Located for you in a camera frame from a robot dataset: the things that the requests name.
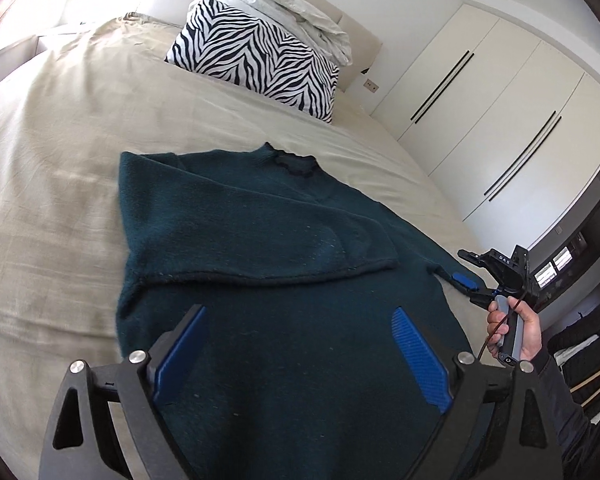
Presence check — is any dark teal knitted sweater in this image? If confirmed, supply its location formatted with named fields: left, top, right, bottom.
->
left=116, top=142, right=475, bottom=480

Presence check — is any black cable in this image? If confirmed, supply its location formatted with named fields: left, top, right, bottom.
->
left=479, top=298, right=521, bottom=362

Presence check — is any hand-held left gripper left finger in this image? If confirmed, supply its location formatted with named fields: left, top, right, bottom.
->
left=39, top=304, right=209, bottom=480

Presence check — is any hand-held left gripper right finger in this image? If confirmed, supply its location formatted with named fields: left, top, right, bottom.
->
left=391, top=307, right=564, bottom=480

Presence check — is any black bag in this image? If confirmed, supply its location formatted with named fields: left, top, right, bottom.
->
left=547, top=299, right=600, bottom=407

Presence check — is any person's right hand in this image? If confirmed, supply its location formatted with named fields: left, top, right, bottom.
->
left=486, top=301, right=547, bottom=362

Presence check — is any person's right forearm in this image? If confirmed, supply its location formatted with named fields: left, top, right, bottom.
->
left=524, top=346, right=600, bottom=480

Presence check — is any zebra print pillow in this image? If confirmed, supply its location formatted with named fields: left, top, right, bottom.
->
left=165, top=0, right=344, bottom=125

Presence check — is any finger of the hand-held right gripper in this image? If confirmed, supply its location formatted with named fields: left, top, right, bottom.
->
left=450, top=271, right=496, bottom=307
left=456, top=248, right=496, bottom=273

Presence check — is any bed with beige sheet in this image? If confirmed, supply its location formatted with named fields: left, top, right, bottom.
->
left=0, top=12, right=486, bottom=480

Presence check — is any dark wooden desk unit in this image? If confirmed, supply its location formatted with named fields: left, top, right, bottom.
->
left=527, top=195, right=600, bottom=312

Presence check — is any crumpled white pillow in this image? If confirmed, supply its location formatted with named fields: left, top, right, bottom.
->
left=224, top=0, right=352, bottom=66

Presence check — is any white wardrobe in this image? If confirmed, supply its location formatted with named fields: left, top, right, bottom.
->
left=372, top=2, right=600, bottom=252

